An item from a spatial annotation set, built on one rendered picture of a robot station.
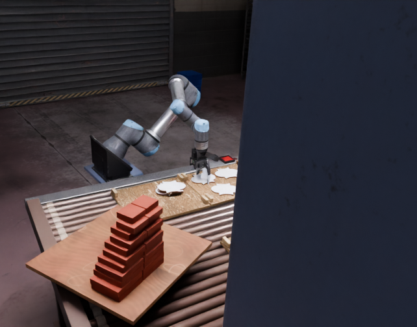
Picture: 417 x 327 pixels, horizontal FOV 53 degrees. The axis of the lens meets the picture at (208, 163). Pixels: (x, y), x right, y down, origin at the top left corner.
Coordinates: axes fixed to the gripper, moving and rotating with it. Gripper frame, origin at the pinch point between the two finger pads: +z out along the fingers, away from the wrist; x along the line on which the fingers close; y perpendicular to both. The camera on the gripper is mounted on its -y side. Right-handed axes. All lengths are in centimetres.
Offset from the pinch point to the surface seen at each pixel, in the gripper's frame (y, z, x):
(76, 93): -58, 85, -473
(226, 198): 0.6, 0.6, 24.2
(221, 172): -13.3, -0.1, -1.7
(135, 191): 39.8, -0.4, -4.8
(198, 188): 8.1, 0.3, 7.9
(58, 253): 91, -12, 43
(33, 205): 90, -3, -12
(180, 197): 21.7, 0.1, 12.0
